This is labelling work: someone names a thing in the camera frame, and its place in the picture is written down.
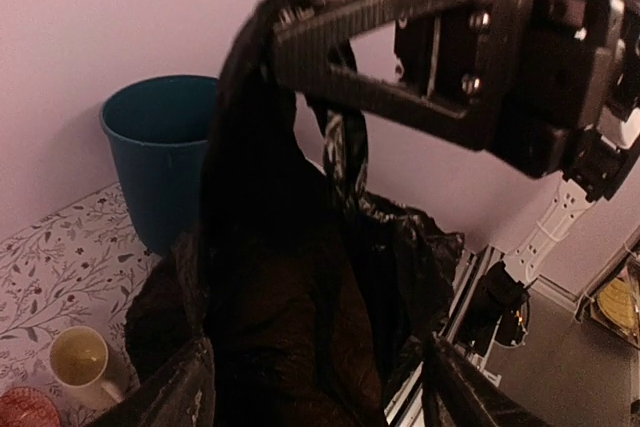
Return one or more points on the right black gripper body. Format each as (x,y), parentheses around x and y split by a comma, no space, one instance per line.
(578,65)

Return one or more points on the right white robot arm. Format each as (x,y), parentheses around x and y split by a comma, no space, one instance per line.
(372,54)

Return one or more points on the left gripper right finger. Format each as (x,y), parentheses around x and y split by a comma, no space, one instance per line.
(451,382)

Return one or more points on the floral patterned table mat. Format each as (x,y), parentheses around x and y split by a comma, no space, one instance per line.
(81,265)

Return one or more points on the black plastic trash bag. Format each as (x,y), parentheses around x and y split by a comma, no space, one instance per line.
(313,292)

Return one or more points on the red patterned small bowl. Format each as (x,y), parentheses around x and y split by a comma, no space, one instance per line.
(26,406)

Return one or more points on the cream ceramic mug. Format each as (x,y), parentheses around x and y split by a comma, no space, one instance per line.
(88,368)

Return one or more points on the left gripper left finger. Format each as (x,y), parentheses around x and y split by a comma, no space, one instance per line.
(180,393)

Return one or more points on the teal plastic trash bin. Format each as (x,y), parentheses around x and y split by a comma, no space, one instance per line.
(157,131)

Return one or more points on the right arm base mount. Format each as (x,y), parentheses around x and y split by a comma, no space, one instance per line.
(499,309)

